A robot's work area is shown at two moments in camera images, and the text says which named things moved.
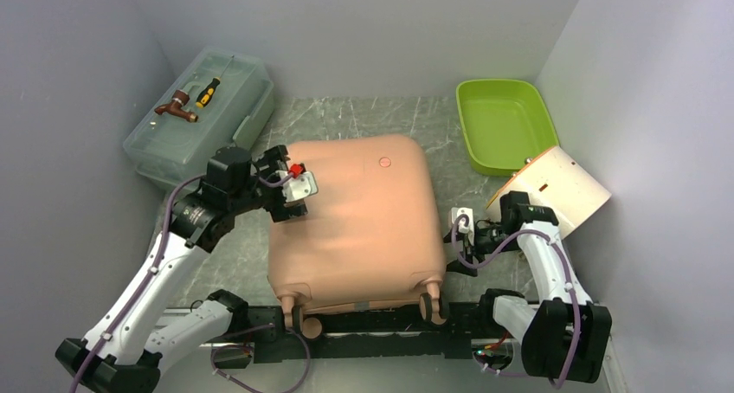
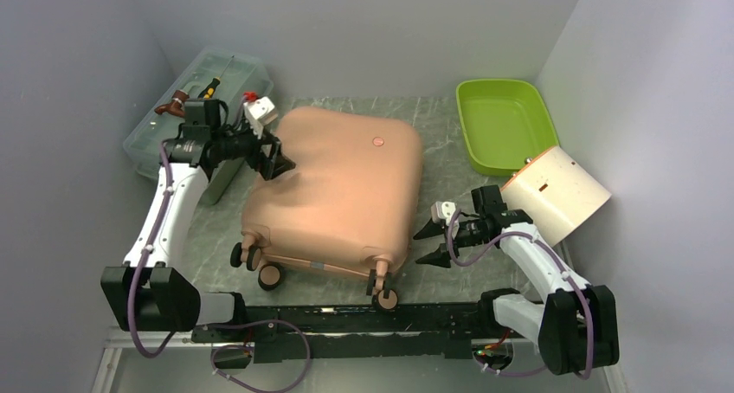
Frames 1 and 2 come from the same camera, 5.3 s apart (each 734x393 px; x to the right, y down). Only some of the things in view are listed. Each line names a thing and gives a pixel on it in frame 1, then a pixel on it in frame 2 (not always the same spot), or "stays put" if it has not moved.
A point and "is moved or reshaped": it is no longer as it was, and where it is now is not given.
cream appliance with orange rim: [556, 181] stays put
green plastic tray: [505, 123] stays put
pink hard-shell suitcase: [370, 237] is moved or reshaped
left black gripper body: [273, 199] -> [238, 144]
